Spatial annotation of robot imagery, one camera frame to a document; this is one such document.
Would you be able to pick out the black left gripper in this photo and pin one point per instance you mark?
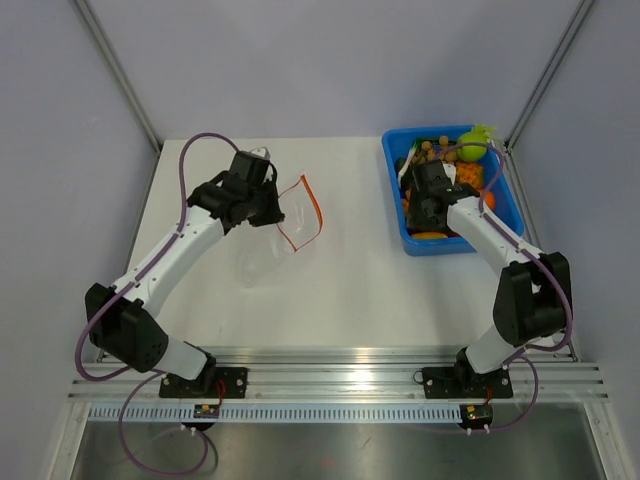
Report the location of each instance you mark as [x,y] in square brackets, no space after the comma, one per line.
[274,215]

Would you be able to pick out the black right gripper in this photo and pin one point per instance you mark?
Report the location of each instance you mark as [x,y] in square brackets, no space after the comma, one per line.
[416,217]

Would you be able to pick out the longan bunch with leaves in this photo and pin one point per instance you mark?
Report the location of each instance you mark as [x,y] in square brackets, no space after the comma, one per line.
[422,150]

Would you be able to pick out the clear zip bag orange zipper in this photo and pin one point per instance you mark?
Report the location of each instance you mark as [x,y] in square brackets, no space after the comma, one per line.
[264,250]

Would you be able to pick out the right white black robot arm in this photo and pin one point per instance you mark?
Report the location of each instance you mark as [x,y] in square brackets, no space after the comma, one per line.
[533,297]

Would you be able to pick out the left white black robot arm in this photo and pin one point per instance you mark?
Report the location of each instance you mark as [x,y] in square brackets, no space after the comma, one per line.
[122,317]

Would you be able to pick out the yellow mango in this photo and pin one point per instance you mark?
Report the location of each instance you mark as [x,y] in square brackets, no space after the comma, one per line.
[423,236]

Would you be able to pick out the yellow orange pineapple piece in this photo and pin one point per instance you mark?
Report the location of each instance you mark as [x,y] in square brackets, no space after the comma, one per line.
[471,173]

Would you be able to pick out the green apple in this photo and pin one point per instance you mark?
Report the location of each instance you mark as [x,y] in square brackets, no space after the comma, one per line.
[473,146]

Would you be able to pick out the orange fruit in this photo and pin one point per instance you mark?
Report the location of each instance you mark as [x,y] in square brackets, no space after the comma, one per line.
[489,199]

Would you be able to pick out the light green leafy vegetable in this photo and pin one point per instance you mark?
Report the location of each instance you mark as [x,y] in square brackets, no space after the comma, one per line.
[486,133]

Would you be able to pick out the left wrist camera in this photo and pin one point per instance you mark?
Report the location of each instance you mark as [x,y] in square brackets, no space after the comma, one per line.
[262,152]

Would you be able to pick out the aluminium rail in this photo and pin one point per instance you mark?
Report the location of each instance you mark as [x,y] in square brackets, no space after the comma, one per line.
[393,377]

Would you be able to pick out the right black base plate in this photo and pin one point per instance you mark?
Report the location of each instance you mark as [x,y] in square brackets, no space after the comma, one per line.
[446,383]

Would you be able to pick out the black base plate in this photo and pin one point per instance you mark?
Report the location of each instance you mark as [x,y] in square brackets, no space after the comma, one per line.
[446,383]
[214,383]

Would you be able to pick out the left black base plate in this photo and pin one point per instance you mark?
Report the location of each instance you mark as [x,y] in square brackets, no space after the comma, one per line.
[214,383]

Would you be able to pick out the white slotted cable duct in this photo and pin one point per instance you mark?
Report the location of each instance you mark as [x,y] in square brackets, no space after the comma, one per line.
[279,413]

